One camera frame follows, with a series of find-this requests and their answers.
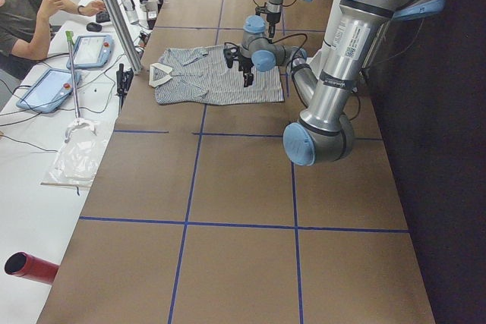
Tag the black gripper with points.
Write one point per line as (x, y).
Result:
(272, 21)
(244, 64)

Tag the navy white striped polo shirt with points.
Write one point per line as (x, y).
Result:
(201, 75)

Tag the black tripod on desk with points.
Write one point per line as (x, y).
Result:
(123, 82)

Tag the water bottle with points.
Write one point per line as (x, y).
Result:
(130, 11)

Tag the black keyboard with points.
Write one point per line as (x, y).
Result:
(103, 17)

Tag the upper blue teach pendant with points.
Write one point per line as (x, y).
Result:
(92, 51)

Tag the blue teach pendant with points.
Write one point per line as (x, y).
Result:
(48, 93)
(92, 51)

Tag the black computer mouse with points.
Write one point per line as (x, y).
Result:
(94, 27)

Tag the silver reacher grabber stick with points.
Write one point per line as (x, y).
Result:
(79, 122)

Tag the lower blue teach pendant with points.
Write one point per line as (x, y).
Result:
(48, 93)

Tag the clear plastic bag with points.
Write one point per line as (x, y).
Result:
(78, 159)

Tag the person in grey shirt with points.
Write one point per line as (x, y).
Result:
(26, 31)

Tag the red cylinder tube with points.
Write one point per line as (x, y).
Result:
(30, 267)

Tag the aluminium frame post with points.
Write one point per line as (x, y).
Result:
(124, 35)

